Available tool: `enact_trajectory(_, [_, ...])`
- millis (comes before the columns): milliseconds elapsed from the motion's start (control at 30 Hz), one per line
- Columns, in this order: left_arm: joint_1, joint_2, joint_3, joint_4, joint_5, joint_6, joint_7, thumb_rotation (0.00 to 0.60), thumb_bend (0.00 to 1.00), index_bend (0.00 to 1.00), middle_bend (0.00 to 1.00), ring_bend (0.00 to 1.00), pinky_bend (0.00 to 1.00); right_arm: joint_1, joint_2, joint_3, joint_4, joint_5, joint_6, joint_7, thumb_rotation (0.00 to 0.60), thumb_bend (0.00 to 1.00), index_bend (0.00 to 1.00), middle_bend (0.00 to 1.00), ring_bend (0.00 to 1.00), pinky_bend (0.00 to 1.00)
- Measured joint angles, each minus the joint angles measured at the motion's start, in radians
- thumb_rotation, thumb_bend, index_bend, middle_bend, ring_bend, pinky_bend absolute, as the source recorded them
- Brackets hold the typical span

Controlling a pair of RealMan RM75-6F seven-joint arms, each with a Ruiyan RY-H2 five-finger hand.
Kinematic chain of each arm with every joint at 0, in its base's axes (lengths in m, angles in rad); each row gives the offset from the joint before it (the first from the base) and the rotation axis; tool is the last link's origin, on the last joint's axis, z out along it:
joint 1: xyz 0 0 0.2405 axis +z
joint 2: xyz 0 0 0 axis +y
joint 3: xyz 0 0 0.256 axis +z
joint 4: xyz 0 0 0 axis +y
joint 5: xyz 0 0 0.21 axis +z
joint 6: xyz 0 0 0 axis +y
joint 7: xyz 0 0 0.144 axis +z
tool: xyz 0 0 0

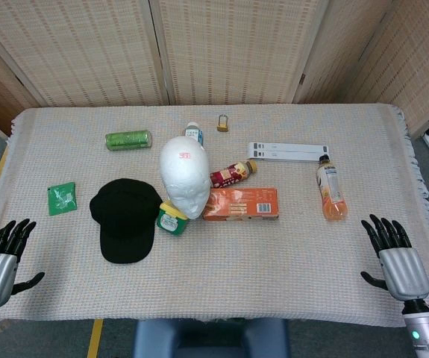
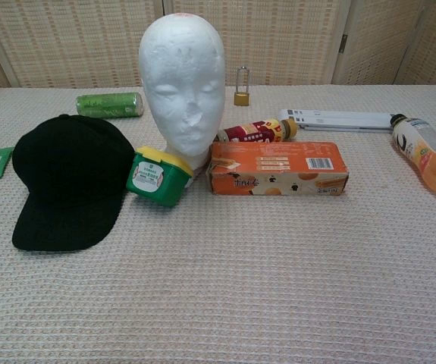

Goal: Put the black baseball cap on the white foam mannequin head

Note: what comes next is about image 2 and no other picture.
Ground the black baseball cap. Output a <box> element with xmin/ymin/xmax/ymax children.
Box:
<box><xmin>11</xmin><ymin>113</ymin><xmax>135</xmax><ymax>253</ymax></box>

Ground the white foam mannequin head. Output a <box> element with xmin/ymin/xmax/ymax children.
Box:
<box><xmin>138</xmin><ymin>15</ymin><xmax>226</xmax><ymax>189</ymax></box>

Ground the green tub with yellow lid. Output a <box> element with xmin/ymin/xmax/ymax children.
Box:
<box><xmin>125</xmin><ymin>146</ymin><xmax>195</xmax><ymax>209</ymax></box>

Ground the orange biscuit box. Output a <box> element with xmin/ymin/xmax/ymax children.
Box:
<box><xmin>206</xmin><ymin>141</ymin><xmax>350</xmax><ymax>197</ymax></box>

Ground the red-labelled small drink bottle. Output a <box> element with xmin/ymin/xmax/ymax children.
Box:
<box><xmin>216</xmin><ymin>118</ymin><xmax>299</xmax><ymax>144</ymax></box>

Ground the brass padlock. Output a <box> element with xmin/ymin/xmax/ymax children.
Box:
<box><xmin>234</xmin><ymin>65</ymin><xmax>249</xmax><ymax>106</ymax></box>

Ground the beige woven tablecloth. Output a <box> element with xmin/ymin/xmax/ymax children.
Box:
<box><xmin>0</xmin><ymin>85</ymin><xmax>436</xmax><ymax>364</ymax></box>

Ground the green drink can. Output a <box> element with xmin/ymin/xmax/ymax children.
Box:
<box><xmin>75</xmin><ymin>92</ymin><xmax>143</xmax><ymax>118</ymax></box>

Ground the long flat white box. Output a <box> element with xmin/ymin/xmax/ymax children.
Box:
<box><xmin>278</xmin><ymin>108</ymin><xmax>393</xmax><ymax>123</ymax></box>
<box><xmin>296</xmin><ymin>117</ymin><xmax>396</xmax><ymax>134</ymax></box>

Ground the orange juice plastic bottle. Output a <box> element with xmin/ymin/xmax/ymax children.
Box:
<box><xmin>388</xmin><ymin>112</ymin><xmax>436</xmax><ymax>197</ymax></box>

